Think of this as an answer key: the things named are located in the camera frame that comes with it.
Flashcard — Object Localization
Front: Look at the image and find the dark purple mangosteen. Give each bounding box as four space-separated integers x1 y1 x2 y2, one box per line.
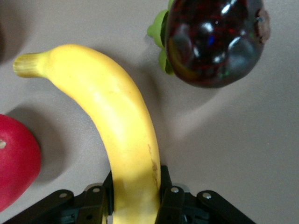
146 0 271 89

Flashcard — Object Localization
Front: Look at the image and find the yellow banana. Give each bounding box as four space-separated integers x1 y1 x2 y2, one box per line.
13 44 162 224

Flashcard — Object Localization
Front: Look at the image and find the plain red peach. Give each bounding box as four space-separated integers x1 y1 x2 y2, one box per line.
0 113 43 213

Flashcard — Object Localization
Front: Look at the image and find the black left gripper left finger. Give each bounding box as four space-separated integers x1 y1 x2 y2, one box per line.
76 171 115 224

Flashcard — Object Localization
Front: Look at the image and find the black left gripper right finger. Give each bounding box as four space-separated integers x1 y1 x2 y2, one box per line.
155 165 185 224

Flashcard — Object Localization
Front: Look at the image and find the brown table mat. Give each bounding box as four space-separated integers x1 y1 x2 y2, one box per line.
0 0 299 224

